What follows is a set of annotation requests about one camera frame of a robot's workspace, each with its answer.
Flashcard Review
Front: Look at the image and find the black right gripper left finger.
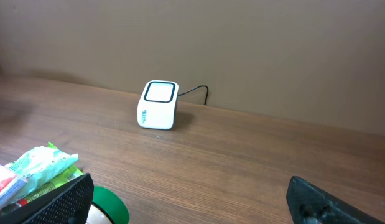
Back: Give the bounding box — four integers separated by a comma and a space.
0, 174, 94, 224

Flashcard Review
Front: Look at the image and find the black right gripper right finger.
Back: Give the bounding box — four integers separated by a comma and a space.
286, 176, 385, 224

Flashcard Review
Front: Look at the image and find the green candy bag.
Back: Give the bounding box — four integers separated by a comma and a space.
11, 141, 85, 206

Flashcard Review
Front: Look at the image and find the green-lidded jar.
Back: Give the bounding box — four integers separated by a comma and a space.
86, 186, 130, 224

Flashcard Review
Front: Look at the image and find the mint wet wipes packet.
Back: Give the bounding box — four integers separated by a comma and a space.
8, 146, 78, 203

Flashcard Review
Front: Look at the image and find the red small carton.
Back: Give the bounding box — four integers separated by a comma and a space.
0, 164, 27, 209

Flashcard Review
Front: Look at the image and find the white barcode scanner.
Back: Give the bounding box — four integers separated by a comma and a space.
137, 80, 179, 130

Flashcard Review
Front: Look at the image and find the black scanner cable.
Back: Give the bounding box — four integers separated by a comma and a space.
177, 85, 210, 106

